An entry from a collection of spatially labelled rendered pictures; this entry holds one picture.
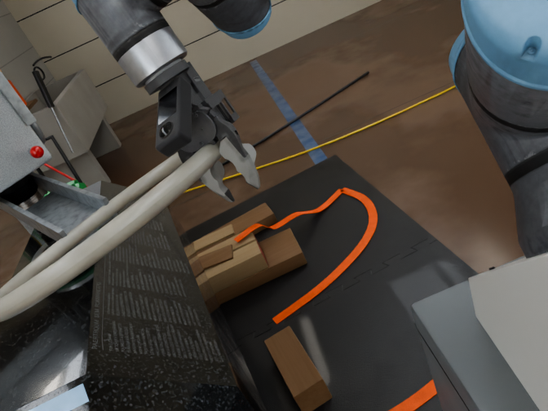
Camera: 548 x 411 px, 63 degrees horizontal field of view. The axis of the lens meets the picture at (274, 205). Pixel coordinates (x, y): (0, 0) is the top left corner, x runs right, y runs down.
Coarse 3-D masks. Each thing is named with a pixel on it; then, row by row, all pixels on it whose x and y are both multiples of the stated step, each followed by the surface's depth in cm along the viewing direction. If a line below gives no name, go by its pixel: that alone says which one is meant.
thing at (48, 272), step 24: (216, 144) 66; (168, 168) 96; (192, 168) 61; (120, 192) 99; (168, 192) 58; (96, 216) 96; (120, 216) 55; (144, 216) 56; (72, 240) 93; (96, 240) 54; (120, 240) 55; (48, 264) 87; (72, 264) 54; (24, 288) 56; (48, 288) 55; (0, 312) 58
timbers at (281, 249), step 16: (256, 208) 272; (224, 224) 271; (240, 224) 265; (224, 240) 258; (272, 240) 238; (288, 240) 233; (272, 256) 227; (288, 256) 223; (272, 272) 223; (240, 288) 223
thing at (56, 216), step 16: (32, 176) 127; (64, 192) 114; (80, 192) 104; (0, 208) 127; (16, 208) 110; (32, 208) 119; (48, 208) 115; (64, 208) 111; (80, 208) 108; (96, 208) 104; (32, 224) 107; (48, 224) 96; (64, 224) 104
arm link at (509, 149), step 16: (464, 32) 53; (464, 48) 54; (464, 64) 54; (464, 80) 55; (464, 96) 57; (480, 112) 51; (480, 128) 56; (496, 128) 51; (512, 128) 48; (528, 128) 46; (496, 144) 53; (512, 144) 50; (528, 144) 49; (544, 144) 47; (496, 160) 55; (512, 160) 51
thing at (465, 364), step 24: (504, 264) 77; (456, 288) 77; (432, 312) 75; (456, 312) 73; (432, 336) 71; (456, 336) 70; (480, 336) 68; (432, 360) 79; (456, 360) 66; (480, 360) 65; (504, 360) 64; (456, 384) 67; (480, 384) 62; (504, 384) 61; (456, 408) 76; (480, 408) 60; (504, 408) 59; (528, 408) 58
